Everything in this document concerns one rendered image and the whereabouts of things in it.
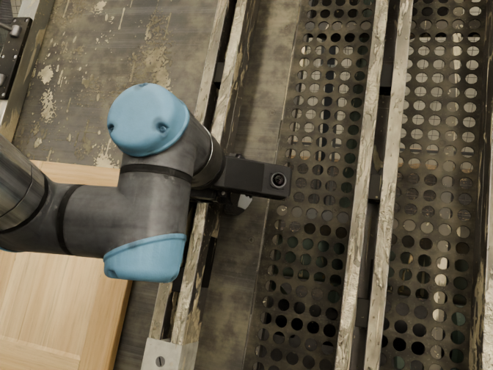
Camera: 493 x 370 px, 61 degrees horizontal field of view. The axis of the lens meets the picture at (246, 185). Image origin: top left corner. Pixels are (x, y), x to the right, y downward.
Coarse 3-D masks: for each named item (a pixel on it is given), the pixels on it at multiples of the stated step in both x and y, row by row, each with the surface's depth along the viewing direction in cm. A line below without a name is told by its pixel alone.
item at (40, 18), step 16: (32, 0) 97; (48, 0) 99; (32, 16) 95; (48, 16) 99; (32, 32) 95; (32, 48) 95; (32, 64) 96; (16, 80) 92; (16, 96) 93; (0, 112) 90; (16, 112) 93; (0, 128) 89
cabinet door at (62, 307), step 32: (32, 160) 87; (0, 256) 83; (32, 256) 82; (64, 256) 80; (0, 288) 81; (32, 288) 80; (64, 288) 78; (96, 288) 76; (128, 288) 75; (0, 320) 80; (32, 320) 78; (64, 320) 76; (96, 320) 74; (0, 352) 78; (32, 352) 76; (64, 352) 75; (96, 352) 73
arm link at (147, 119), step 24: (120, 96) 41; (144, 96) 40; (168, 96) 40; (120, 120) 40; (144, 120) 39; (168, 120) 39; (192, 120) 44; (120, 144) 40; (144, 144) 39; (168, 144) 40; (192, 144) 44; (192, 168) 44
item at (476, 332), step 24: (480, 144) 66; (480, 168) 64; (480, 192) 63; (480, 216) 61; (480, 240) 60; (480, 264) 59; (480, 288) 58; (480, 312) 56; (480, 336) 55; (480, 360) 54
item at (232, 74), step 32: (224, 0) 78; (256, 0) 82; (224, 32) 78; (224, 64) 75; (224, 96) 73; (224, 128) 72; (192, 224) 72; (192, 256) 67; (160, 288) 67; (192, 288) 66; (160, 320) 66; (192, 320) 67; (160, 352) 64; (192, 352) 68
